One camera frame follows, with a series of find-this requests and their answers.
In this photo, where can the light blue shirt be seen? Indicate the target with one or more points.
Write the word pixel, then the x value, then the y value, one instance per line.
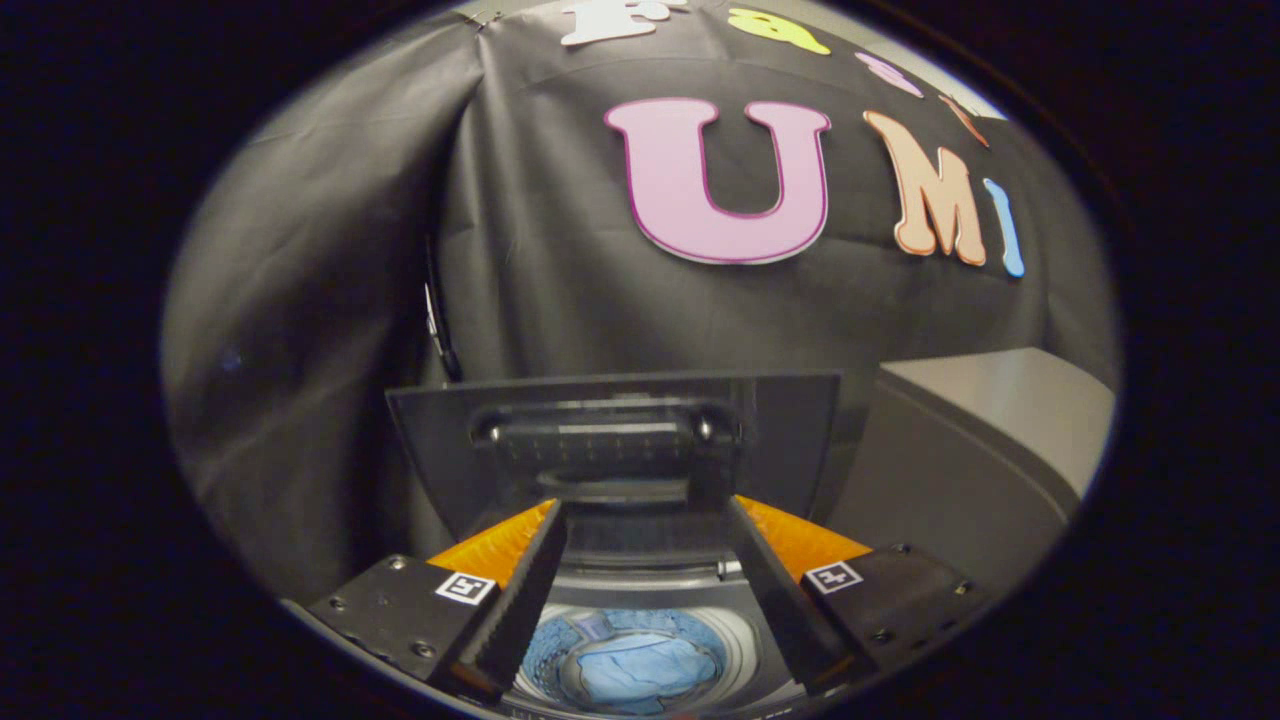
pixel 640 670

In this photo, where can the black backdrop cloth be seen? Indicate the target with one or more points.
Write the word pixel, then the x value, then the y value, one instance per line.
pixel 560 320

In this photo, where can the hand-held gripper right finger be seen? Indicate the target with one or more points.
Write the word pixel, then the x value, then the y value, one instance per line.
pixel 775 600

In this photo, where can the dark washing machine lid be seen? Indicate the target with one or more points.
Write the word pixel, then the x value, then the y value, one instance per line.
pixel 440 440

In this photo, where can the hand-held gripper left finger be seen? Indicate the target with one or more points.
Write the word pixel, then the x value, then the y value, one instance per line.
pixel 520 600

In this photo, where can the beige cabinet with dark top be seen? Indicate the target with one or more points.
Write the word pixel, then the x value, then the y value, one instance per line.
pixel 960 450

